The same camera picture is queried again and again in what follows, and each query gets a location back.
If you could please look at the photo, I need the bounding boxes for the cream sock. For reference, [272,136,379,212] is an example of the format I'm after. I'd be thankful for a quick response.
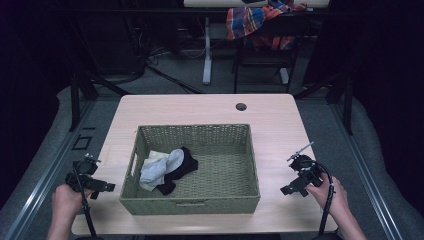
[142,149,168,193]

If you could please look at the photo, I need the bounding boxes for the person's right hand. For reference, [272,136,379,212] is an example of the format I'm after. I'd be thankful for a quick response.
[304,177,350,220]

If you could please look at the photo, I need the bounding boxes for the black metal stand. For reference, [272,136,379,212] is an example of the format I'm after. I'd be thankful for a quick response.
[293,70,355,136]
[67,68,132,133]

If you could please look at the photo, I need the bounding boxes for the aluminium rail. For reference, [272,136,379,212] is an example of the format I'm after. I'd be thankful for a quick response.
[329,99,405,240]
[2,99,98,240]

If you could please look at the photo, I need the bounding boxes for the black sock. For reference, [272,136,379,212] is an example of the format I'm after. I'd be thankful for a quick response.
[155,146,199,197]

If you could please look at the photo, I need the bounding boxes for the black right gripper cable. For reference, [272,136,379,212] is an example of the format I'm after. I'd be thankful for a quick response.
[309,160,336,240]

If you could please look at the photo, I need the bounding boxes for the green woven basket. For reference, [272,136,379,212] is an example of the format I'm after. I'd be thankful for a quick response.
[119,123,261,216]

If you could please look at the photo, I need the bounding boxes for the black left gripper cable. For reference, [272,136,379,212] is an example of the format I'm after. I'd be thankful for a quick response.
[72,161,105,240]

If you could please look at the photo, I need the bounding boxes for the grey sock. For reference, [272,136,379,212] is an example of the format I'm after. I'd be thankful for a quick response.
[139,148,186,193]

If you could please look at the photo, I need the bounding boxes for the plaid cloth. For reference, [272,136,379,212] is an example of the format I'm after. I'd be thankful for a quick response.
[225,0,308,51]

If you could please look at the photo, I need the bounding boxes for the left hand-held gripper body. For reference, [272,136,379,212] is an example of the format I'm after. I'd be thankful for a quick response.
[64,152,101,194]

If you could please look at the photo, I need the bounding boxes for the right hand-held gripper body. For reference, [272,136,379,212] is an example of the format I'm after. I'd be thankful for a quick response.
[286,141,324,188]

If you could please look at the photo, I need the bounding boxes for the black floor cables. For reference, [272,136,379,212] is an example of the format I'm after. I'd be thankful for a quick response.
[145,46,205,95]

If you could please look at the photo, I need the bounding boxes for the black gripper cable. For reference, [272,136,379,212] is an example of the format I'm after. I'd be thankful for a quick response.
[72,161,105,240]
[309,160,336,240]

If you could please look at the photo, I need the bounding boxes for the person's left hand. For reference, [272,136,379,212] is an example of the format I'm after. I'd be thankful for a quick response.
[51,182,95,223]

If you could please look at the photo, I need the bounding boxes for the black chair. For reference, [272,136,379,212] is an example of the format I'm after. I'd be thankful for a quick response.
[232,13,305,95]

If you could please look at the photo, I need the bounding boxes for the white desk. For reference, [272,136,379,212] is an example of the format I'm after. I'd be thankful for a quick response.
[183,0,331,86]

